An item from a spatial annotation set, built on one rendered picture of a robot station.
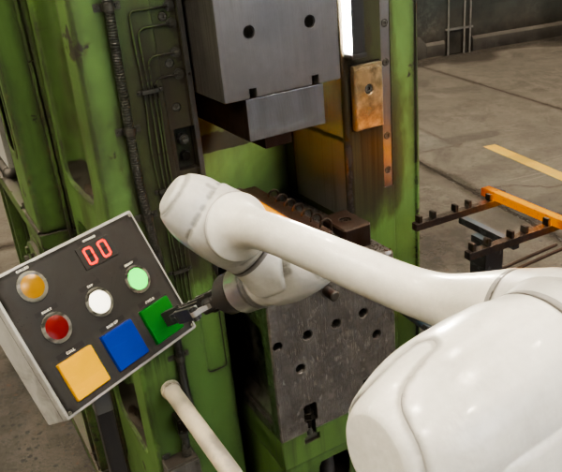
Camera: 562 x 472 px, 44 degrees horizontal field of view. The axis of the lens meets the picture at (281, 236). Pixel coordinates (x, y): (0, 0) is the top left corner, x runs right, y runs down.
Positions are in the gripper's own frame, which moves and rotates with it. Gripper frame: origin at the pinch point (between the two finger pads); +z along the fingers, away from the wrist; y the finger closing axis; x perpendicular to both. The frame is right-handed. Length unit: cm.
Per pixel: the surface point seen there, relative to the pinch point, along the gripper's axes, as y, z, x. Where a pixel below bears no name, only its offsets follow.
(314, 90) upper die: 51, -18, 27
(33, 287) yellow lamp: -20.1, 5.0, 18.0
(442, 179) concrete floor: 336, 129, -44
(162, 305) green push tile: 1.5, 4.6, 2.5
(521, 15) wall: 807, 200, 36
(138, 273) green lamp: 0.5, 5.0, 10.5
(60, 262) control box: -12.9, 5.3, 19.6
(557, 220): 86, -39, -30
